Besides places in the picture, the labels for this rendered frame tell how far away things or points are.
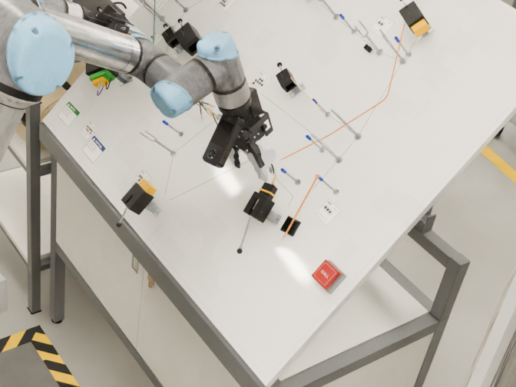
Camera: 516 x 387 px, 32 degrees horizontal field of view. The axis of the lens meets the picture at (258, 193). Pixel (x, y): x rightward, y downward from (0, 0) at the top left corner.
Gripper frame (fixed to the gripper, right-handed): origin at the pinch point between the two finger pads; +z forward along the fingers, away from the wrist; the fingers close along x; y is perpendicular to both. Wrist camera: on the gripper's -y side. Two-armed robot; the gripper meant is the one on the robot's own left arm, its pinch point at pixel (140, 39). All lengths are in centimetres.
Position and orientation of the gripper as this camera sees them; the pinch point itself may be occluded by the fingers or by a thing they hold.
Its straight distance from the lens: 228.3
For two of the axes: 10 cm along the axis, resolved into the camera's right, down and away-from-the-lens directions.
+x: 3.3, -9.3, -1.6
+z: 7.1, 1.3, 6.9
